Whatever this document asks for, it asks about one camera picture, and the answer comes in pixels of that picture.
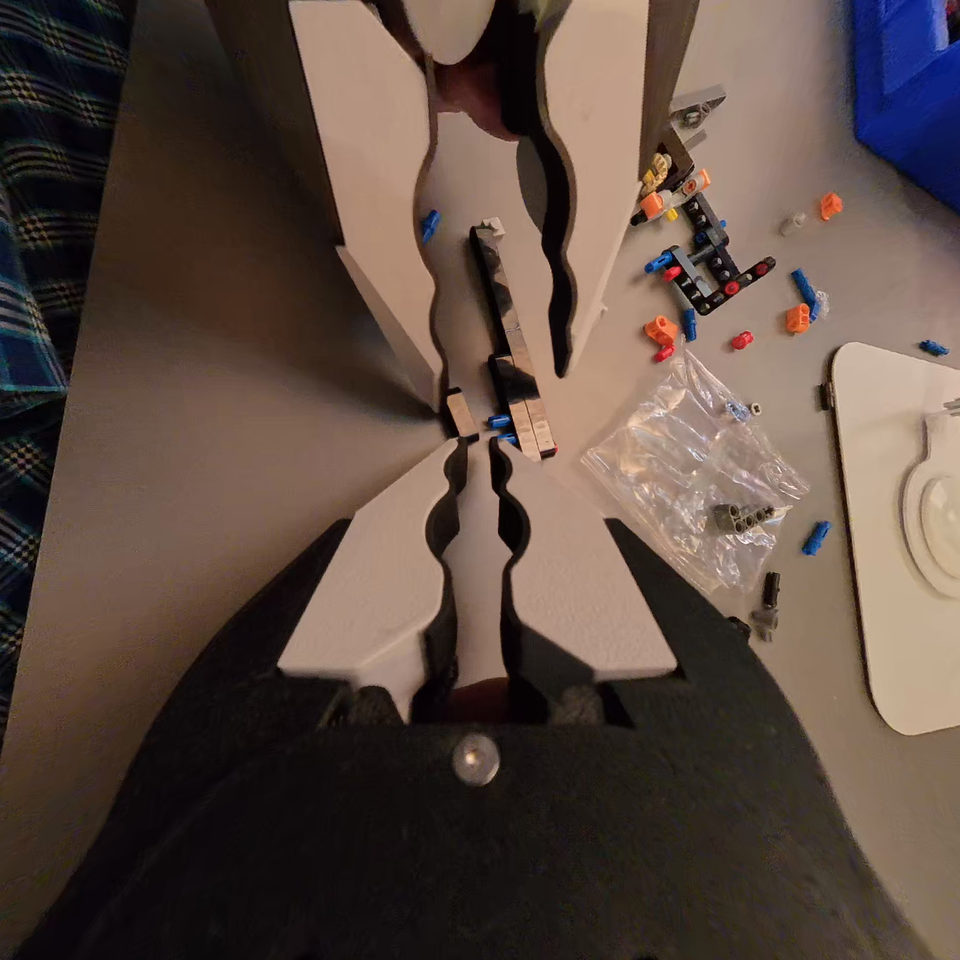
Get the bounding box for light grey lego panel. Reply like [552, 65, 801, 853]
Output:
[669, 84, 729, 153]

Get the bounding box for blue plastic bin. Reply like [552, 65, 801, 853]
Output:
[850, 0, 960, 220]

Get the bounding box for dark grey angled lego beam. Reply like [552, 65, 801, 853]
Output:
[711, 503, 778, 537]

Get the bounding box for short black lego piece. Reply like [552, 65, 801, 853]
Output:
[445, 386, 482, 445]

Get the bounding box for multicoloured lego chassis assembly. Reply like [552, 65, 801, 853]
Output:
[630, 138, 778, 317]

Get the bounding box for black beam assembly blue pins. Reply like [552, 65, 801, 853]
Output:
[468, 216, 561, 464]

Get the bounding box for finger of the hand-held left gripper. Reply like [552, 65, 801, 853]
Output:
[498, 0, 652, 381]
[287, 0, 453, 415]

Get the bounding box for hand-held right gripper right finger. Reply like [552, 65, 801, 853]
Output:
[489, 438, 680, 721]

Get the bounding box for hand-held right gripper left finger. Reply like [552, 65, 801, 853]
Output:
[277, 437, 470, 723]

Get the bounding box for blue plaid shirt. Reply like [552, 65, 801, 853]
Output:
[0, 0, 138, 751]

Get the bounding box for clear zip bag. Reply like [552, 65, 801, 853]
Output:
[580, 348, 813, 595]

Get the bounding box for white book stand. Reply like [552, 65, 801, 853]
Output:
[828, 341, 960, 738]

